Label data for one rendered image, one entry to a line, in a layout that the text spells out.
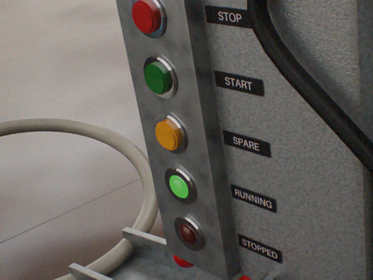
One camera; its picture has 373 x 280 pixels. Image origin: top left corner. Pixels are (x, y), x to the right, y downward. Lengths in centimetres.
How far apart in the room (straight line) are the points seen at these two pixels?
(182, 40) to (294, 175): 13
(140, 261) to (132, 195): 208
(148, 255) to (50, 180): 242
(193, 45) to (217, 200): 14
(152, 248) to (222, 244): 47
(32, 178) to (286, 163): 307
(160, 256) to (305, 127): 60
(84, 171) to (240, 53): 299
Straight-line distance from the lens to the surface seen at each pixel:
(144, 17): 50
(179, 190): 56
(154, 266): 103
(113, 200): 313
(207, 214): 56
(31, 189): 341
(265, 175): 51
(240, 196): 54
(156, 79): 51
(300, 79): 42
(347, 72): 42
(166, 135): 53
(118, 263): 106
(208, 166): 52
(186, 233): 58
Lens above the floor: 162
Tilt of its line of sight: 27 degrees down
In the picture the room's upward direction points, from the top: 10 degrees counter-clockwise
